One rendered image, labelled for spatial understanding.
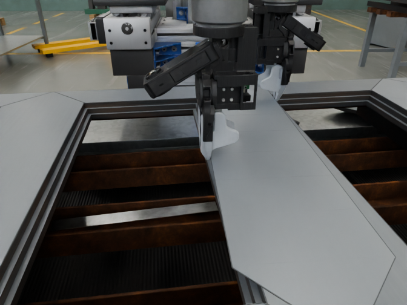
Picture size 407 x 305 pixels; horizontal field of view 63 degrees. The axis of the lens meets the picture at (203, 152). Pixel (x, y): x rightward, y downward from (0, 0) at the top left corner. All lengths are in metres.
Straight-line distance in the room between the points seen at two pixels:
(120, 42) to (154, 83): 0.62
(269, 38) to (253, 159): 0.29
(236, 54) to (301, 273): 0.29
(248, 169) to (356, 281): 0.23
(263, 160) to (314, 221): 0.15
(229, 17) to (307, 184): 0.25
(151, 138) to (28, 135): 0.41
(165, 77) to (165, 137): 0.54
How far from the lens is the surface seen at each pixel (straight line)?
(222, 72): 0.48
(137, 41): 1.08
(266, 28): 0.75
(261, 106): 0.77
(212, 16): 0.45
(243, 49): 0.48
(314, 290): 0.37
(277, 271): 0.37
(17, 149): 0.66
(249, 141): 0.61
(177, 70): 0.47
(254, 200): 0.46
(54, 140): 0.66
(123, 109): 0.81
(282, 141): 0.62
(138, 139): 1.00
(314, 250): 0.40
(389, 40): 6.09
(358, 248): 0.42
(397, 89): 1.00
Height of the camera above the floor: 1.13
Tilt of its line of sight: 29 degrees down
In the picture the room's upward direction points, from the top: straight up
